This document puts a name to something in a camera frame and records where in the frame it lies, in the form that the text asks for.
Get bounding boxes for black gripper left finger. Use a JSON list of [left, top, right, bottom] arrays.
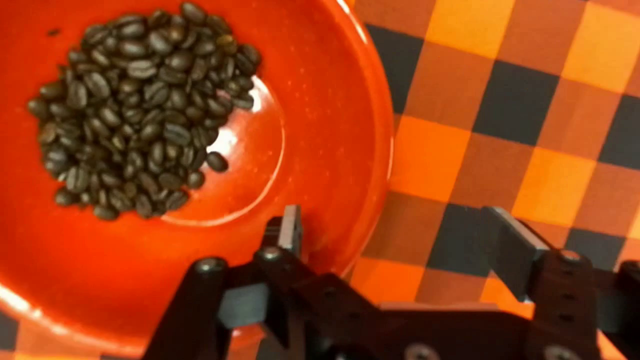
[[261, 203, 305, 259]]

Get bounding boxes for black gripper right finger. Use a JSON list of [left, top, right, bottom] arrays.
[[481, 203, 554, 304]]

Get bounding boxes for coffee beans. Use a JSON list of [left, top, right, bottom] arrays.
[[25, 0, 264, 224]]

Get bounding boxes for red bowl holding coffee beans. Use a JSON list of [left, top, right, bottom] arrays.
[[0, 0, 396, 360]]

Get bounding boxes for orange black checkered tablecloth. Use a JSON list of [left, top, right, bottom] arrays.
[[0, 0, 640, 360]]

